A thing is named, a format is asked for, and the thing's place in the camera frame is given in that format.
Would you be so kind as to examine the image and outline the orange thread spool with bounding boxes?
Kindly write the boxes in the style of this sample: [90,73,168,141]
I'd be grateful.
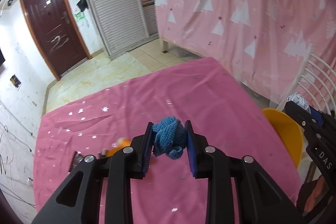
[105,138,131,157]

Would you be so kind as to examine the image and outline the blue knitted cloth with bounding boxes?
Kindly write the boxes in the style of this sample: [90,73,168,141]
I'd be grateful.
[152,116,187,160]

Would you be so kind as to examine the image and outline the yellow plastic trash bin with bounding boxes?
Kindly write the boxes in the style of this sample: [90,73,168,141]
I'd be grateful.
[262,107,303,168]

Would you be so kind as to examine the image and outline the right hand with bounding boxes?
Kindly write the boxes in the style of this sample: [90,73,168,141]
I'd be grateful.
[304,175,326,213]

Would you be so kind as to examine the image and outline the pink star-print tablecloth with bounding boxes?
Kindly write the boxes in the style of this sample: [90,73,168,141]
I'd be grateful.
[33,57,301,223]

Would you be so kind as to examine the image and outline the dark snack wrapper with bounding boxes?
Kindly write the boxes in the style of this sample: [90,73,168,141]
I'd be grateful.
[68,151,84,173]

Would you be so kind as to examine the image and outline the pink tree-pattern bed curtain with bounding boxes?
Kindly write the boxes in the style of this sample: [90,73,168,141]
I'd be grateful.
[155,0,335,103]

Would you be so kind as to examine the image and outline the dark red entrance door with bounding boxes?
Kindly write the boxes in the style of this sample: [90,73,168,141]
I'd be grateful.
[19,0,92,81]

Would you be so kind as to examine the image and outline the white louvered wardrobe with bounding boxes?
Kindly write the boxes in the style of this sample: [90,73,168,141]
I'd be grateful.
[76,0,160,60]

